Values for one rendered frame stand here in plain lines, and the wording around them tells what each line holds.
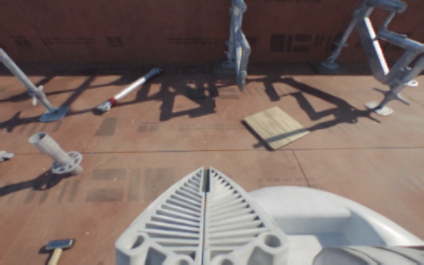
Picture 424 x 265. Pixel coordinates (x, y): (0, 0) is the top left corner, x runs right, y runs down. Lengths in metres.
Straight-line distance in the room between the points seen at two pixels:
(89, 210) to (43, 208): 0.21
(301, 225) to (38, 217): 1.01
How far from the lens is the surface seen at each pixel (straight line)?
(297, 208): 0.47
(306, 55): 2.20
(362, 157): 1.27
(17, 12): 2.45
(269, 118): 1.18
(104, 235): 0.88
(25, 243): 1.05
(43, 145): 0.93
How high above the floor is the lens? 0.75
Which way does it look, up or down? 47 degrees down
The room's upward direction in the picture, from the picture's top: 1 degrees clockwise
